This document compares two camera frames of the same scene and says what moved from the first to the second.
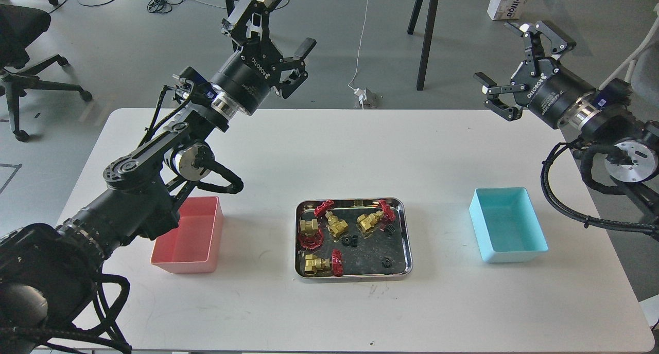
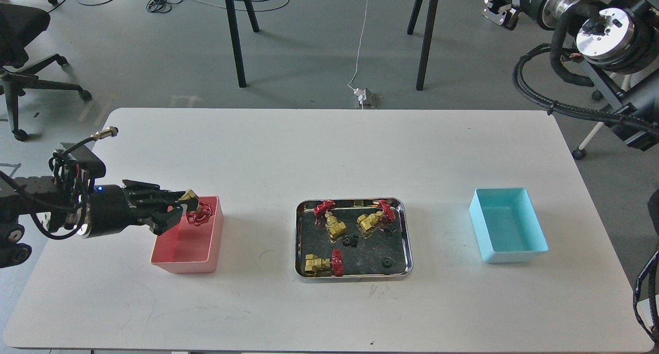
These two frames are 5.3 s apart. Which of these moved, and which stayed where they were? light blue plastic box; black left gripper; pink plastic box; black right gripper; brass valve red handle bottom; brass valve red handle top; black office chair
Moved: black left gripper; black right gripper
Stayed: pink plastic box; brass valve red handle bottom; light blue plastic box; brass valve red handle top; black office chair
